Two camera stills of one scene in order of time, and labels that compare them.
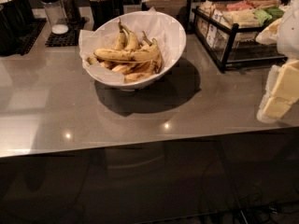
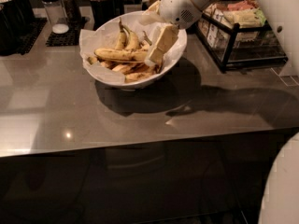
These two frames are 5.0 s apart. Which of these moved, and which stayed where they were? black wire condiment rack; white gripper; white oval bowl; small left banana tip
Moved: white gripper
Stayed: white oval bowl; black wire condiment rack; small left banana tip
